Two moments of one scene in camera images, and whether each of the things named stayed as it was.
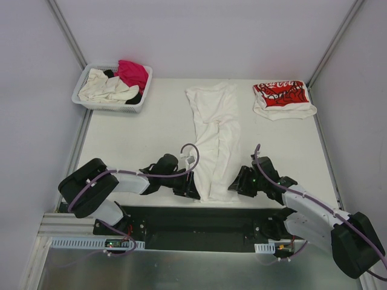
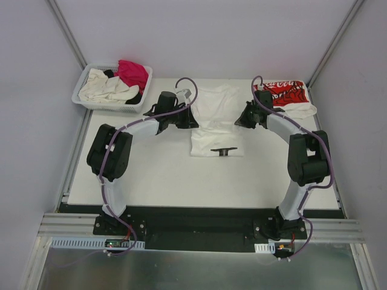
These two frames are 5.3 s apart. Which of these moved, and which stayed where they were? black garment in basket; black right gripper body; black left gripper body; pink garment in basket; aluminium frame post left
Moved: black right gripper body; black left gripper body
Stayed: pink garment in basket; black garment in basket; aluminium frame post left
